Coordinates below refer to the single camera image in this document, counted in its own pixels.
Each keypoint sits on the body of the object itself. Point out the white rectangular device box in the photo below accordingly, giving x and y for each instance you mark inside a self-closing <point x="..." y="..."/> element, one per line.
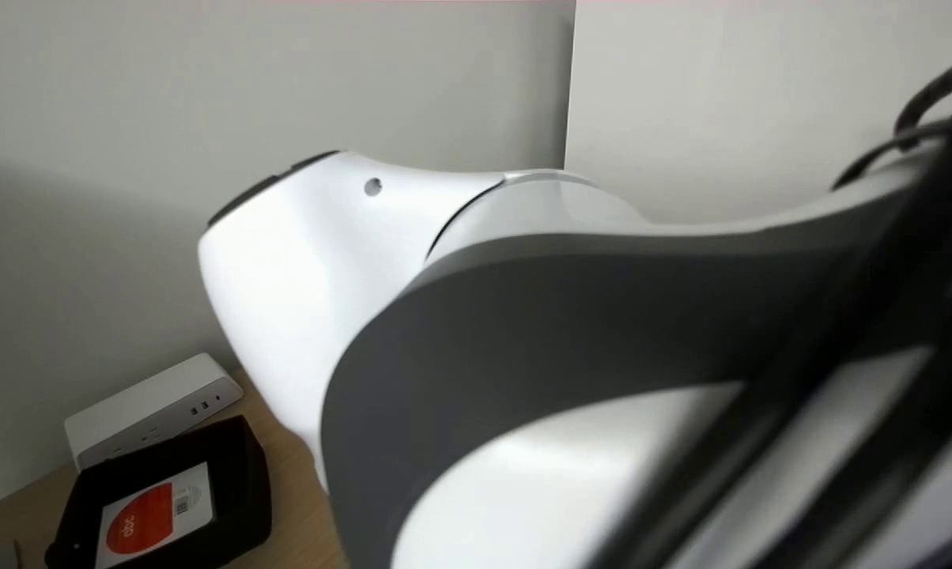
<point x="146" y="412"/>

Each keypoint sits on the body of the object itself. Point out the black box with red label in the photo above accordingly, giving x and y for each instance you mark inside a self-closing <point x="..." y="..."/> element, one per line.
<point x="232" y="476"/>

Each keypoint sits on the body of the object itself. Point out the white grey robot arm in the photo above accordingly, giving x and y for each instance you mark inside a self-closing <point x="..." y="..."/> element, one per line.
<point x="559" y="350"/>

